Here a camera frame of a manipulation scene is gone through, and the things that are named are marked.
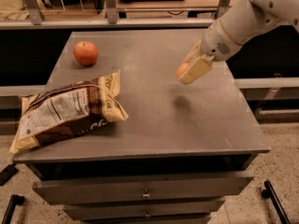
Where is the grey drawer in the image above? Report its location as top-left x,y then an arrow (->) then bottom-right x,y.
33,172 -> 253,204
64,197 -> 225,220

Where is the small orange fruit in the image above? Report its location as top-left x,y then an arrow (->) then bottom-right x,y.
176,63 -> 188,78

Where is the grey drawer cabinet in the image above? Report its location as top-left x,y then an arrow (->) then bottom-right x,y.
15,30 -> 268,224

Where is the brown yellow snack bag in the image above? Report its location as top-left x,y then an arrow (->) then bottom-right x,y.
10,72 -> 128,153

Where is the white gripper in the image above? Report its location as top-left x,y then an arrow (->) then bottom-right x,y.
177,19 -> 242,85

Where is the red apple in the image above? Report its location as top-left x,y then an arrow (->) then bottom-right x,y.
73,41 -> 98,66

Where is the grey metal railing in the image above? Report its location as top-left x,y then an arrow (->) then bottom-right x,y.
0,0 -> 231,30

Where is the lower grey drawer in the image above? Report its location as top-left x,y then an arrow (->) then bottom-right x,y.
64,197 -> 225,220

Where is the black base leg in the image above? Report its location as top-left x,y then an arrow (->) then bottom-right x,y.
1,194 -> 25,224
262,180 -> 291,224

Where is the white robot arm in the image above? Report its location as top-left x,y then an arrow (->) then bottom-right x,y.
177,0 -> 299,85

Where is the black right base leg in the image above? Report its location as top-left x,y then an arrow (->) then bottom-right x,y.
262,180 -> 291,224

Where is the upper grey drawer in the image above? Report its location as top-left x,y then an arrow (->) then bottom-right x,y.
33,172 -> 253,204

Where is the black flat floor object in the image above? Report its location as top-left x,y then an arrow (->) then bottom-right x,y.
0,164 -> 18,186

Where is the black left base leg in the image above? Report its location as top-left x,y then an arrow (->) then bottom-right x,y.
1,194 -> 25,224

